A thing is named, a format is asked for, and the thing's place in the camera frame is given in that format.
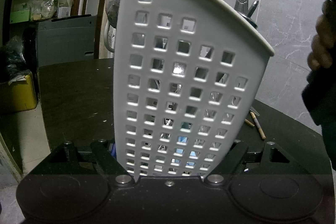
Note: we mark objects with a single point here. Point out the white perforated utensil basket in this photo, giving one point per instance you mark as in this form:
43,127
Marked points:
196,61

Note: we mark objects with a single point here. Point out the grey cabinet box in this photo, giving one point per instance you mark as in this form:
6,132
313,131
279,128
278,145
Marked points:
66,40

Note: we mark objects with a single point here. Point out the wooden chopstick patterned tip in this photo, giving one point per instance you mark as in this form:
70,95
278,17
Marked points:
257,124

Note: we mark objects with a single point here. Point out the green box on shelf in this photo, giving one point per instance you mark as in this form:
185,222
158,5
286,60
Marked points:
19,16

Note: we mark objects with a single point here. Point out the yellow bin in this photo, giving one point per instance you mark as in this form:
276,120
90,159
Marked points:
22,91

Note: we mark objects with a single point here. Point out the grey handled peeler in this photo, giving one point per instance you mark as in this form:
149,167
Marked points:
250,12

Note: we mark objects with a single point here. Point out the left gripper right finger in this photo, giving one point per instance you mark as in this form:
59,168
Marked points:
225,170

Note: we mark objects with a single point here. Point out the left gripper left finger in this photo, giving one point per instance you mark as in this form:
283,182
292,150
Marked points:
108,166

